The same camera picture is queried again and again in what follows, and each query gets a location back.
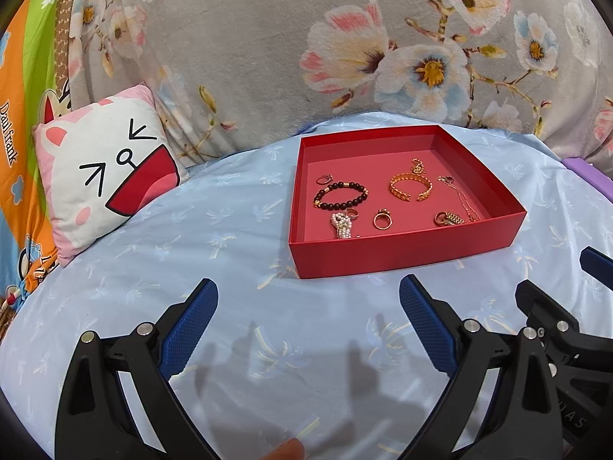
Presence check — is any cat face pillow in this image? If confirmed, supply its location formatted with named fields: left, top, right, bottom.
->
left=33, top=83, right=192, bottom=266

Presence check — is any colourful cartoon sheet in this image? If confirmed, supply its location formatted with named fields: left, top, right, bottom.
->
left=0, top=0, right=77, bottom=346

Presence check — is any light blue patterned quilt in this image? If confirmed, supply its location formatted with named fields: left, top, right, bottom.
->
left=0, top=112, right=613, bottom=460

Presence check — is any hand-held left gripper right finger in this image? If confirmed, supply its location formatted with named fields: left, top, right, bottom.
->
left=399, top=274, right=575, bottom=460

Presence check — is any thin gold pendant necklace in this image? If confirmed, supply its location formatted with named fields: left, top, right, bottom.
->
left=437, top=176, right=481, bottom=223

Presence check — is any gold open bangle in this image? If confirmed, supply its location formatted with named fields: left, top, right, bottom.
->
left=388, top=172, right=434, bottom=203

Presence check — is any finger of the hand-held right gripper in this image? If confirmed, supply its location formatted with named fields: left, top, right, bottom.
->
left=579, top=246, right=613, bottom=281
left=515, top=280, right=581, bottom=342

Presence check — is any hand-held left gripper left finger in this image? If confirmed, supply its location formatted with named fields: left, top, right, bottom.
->
left=55, top=278, right=221, bottom=460

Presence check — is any red cardboard box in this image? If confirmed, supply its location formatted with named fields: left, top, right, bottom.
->
left=288, top=125, right=528, bottom=279

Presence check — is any pearl bracelet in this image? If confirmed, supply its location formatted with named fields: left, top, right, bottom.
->
left=329, top=211, right=355, bottom=240

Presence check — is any dark bead bracelet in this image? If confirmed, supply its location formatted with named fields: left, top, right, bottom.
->
left=313, top=181, right=369, bottom=212

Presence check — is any grey floral cushion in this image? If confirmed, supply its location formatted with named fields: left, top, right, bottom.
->
left=52, top=0, right=613, bottom=178

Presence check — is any purple object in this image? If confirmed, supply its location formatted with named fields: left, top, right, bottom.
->
left=565, top=156, right=613, bottom=197

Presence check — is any person's left hand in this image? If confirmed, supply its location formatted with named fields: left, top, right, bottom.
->
left=266, top=438, right=306, bottom=460

